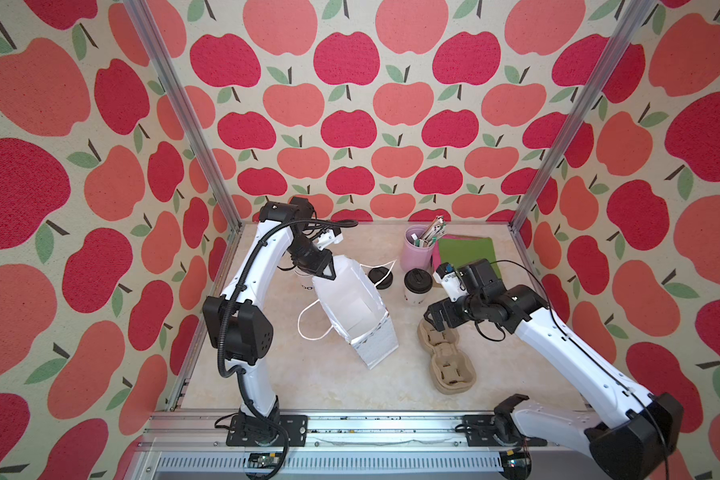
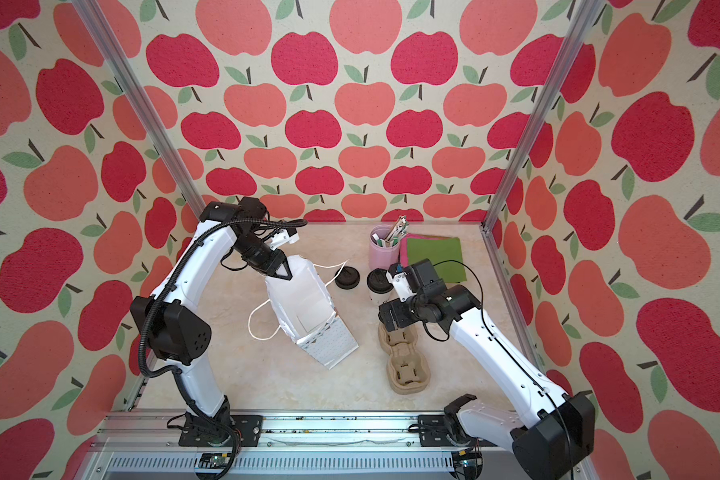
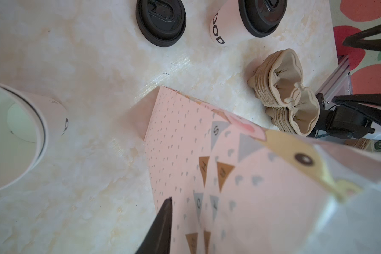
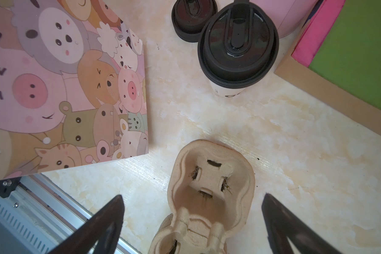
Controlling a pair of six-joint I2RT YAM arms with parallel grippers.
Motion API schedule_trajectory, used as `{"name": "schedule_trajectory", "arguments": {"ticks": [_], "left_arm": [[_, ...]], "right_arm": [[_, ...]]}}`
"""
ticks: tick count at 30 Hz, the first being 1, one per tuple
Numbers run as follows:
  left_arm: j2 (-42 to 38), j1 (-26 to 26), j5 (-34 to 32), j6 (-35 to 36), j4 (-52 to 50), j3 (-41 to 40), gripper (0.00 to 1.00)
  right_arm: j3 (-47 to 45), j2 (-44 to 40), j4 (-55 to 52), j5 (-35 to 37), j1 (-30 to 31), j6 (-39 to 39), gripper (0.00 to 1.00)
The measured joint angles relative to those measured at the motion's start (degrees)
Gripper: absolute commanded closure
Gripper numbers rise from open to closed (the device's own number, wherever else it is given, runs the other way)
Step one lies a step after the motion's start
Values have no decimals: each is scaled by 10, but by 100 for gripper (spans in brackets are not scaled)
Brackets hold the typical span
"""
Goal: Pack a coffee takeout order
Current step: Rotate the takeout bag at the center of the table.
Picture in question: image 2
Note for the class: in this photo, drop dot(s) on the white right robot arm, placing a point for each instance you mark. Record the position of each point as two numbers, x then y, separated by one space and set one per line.
548 430

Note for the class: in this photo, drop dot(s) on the pink utensil holder cup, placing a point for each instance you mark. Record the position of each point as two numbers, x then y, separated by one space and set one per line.
380 256

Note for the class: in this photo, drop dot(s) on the cartoon animal gift bag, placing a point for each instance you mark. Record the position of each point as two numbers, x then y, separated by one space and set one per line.
307 314

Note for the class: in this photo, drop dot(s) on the aluminium frame post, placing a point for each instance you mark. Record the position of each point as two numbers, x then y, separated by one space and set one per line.
106 40
579 28

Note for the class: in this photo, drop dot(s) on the cutlery in pink holder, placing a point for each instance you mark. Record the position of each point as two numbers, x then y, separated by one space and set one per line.
393 237

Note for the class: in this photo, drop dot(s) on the left aluminium frame post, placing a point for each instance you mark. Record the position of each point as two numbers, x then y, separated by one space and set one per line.
106 40

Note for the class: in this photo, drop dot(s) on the white paper cup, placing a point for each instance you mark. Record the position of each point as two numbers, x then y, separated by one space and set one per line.
378 299

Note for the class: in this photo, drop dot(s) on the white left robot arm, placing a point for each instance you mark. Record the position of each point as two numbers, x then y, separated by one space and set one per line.
174 340

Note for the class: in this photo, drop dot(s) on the right aluminium frame post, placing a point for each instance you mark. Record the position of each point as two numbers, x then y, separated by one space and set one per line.
579 28

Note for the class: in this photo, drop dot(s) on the green napkin stack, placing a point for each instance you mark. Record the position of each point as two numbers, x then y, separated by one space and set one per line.
445 254

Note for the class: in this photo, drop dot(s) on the black cup lid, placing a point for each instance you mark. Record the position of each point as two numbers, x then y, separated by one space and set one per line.
347 278
378 283

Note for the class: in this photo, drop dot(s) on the cardboard two-cup carrier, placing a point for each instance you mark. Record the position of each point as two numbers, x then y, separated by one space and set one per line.
407 369

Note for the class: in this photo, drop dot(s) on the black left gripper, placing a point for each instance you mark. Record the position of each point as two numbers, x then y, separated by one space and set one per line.
269 262

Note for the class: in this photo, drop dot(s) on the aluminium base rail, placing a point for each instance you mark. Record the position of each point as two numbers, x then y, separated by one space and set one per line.
302 444

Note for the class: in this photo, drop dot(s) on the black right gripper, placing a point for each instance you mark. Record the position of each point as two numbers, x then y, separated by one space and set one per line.
397 315

